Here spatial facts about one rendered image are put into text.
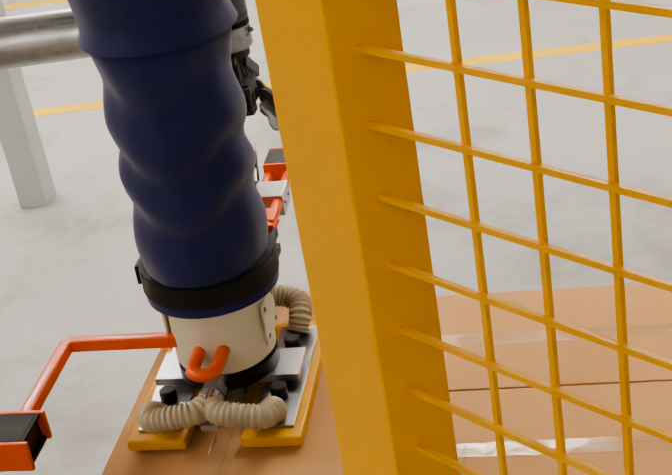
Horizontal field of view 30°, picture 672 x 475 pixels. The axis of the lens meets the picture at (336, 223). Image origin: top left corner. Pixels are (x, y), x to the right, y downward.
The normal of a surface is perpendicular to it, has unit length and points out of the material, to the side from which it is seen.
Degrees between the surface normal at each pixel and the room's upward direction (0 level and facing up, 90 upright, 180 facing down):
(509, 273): 0
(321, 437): 0
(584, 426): 0
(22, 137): 90
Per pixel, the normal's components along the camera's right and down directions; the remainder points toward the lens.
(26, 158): -0.12, 0.48
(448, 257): -0.15, -0.88
